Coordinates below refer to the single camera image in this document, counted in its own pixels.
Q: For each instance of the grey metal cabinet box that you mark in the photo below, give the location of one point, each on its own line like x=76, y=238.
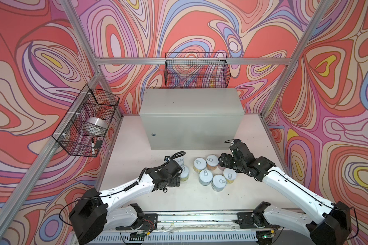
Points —
x=190, y=119

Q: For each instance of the blue label can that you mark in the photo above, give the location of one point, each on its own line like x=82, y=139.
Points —
x=205, y=177

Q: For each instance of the black marker pen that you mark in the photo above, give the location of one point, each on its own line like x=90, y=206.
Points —
x=93, y=147

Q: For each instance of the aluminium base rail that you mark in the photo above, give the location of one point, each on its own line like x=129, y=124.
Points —
x=180, y=227

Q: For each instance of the yellow green label can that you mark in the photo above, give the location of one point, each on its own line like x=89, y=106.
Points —
x=199, y=165

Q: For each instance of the black wire basket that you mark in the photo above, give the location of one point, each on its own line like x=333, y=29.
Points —
x=85, y=131
x=196, y=70

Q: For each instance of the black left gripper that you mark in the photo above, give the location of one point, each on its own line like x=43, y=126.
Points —
x=176, y=180

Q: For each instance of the yellow can right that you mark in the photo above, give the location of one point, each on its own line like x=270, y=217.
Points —
x=230, y=175

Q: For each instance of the orange label can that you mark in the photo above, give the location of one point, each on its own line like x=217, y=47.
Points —
x=212, y=162

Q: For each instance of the light blue can front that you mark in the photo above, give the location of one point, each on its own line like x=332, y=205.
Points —
x=218, y=183

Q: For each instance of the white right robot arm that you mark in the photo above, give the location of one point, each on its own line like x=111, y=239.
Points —
x=321, y=220

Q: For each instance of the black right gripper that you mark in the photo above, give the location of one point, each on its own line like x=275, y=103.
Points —
x=228, y=158

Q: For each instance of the teal label can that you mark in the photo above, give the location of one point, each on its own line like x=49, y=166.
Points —
x=180, y=161

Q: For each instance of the black wire basket back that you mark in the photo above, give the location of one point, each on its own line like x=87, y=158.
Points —
x=196, y=70

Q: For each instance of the black wire basket left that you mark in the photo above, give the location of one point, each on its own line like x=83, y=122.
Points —
x=85, y=131

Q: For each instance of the white tape roll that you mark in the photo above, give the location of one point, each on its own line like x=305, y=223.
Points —
x=95, y=126

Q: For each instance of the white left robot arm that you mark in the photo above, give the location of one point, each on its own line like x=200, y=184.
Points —
x=96, y=212

